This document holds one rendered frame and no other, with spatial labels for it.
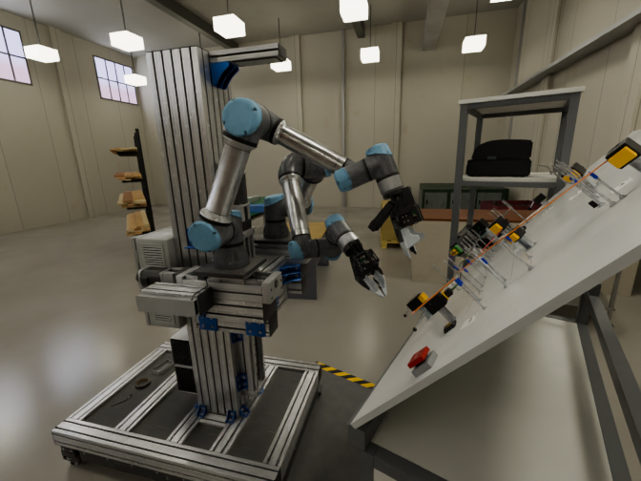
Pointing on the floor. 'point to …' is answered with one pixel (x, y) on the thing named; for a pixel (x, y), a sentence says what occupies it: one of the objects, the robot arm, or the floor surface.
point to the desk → (313, 264)
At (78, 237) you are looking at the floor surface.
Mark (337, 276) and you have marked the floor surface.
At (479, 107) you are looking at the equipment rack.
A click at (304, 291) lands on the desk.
